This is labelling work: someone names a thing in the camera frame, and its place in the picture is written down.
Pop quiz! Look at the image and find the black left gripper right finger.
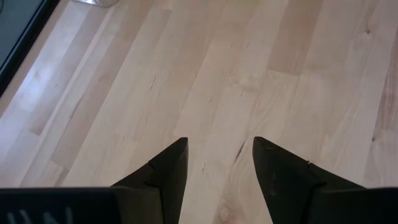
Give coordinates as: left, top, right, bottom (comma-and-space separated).
252, 136, 368, 224

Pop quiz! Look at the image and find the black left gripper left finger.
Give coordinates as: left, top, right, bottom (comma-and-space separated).
111, 137, 189, 224

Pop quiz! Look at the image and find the clear plastic bin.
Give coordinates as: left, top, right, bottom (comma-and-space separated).
73, 0, 121, 7

